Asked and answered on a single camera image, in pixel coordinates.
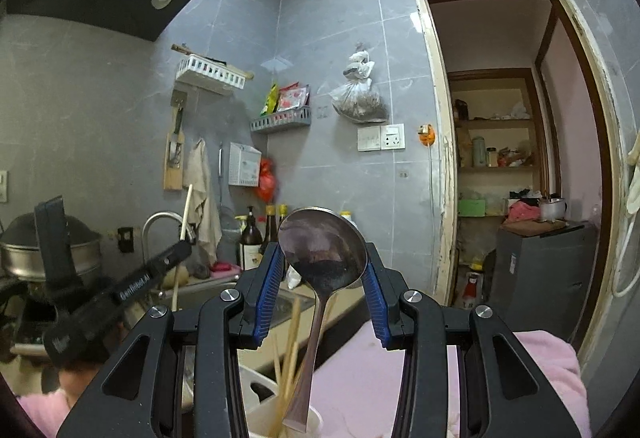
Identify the wooden shelf unit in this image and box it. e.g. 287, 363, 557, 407
447, 70, 546, 219

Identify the white slatted wall basket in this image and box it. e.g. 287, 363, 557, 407
174, 52, 251, 97

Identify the cream hanging towel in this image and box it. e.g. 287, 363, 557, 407
182, 137, 224, 264

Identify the white wall box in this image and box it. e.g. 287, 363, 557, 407
228, 141, 263, 189

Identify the hanging metal utensil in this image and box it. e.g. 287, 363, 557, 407
217, 142, 225, 214

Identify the white wall switch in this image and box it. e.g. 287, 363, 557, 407
357, 125, 383, 152

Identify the red snack packet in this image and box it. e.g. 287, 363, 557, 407
275, 82, 310, 113

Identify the green plastic box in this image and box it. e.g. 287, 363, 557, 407
457, 198, 487, 218

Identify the pink floral table cloth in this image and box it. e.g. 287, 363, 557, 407
299, 317, 587, 438

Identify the red plastic bag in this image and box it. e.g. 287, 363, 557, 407
255, 156, 277, 202

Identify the metal steamer pot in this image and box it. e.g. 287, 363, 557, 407
0, 212, 104, 280

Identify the grey cabinet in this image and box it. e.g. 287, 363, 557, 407
492, 220, 599, 335

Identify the grey wall shelf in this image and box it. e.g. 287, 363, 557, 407
249, 107, 313, 135

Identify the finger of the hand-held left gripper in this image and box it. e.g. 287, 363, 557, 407
149, 241, 194, 282

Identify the green snack packet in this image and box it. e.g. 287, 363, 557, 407
258, 82, 280, 117

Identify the worn wooden door frame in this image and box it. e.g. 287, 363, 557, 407
409, 0, 631, 365

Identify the red cloth bundle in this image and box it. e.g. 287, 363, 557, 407
504, 200, 541, 225

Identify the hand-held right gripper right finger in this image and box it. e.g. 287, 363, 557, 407
362, 242, 593, 438

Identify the stainless steel sink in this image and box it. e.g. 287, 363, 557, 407
174, 282, 301, 335

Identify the white wall socket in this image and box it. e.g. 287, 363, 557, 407
381, 122, 405, 151

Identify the hanging clear plastic bag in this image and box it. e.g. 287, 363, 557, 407
329, 41, 390, 124

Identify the chrome faucet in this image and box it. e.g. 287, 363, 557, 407
141, 211, 199, 270

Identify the white cooker pot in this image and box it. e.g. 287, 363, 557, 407
537, 197, 569, 223

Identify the large metal spoon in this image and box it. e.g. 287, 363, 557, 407
277, 206, 369, 433

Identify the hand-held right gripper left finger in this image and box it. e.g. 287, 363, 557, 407
56, 242, 287, 438

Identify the white plastic utensil basket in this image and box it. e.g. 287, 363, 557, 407
239, 362, 324, 438

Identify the dark bottle white label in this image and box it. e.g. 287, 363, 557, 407
238, 205, 265, 272

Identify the soy sauce bottle yellow cap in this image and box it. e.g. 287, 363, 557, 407
259, 204, 279, 255

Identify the tan loofah sponge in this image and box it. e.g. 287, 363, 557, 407
159, 262, 191, 290

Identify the wooden chopstick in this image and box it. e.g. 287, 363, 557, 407
269, 342, 297, 438
171, 184, 194, 314
286, 297, 304, 390
271, 332, 284, 400

